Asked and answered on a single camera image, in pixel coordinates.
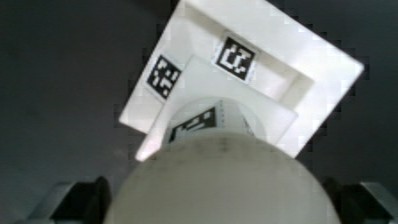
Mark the white lamp bulb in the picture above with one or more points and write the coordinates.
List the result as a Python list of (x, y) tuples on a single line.
[(221, 179)]

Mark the white lamp base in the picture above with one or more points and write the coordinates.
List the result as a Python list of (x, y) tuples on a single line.
[(239, 53)]

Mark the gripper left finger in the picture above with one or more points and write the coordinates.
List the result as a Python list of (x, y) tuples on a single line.
[(74, 204)]

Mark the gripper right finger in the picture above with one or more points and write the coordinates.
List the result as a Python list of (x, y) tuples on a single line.
[(365, 203)]

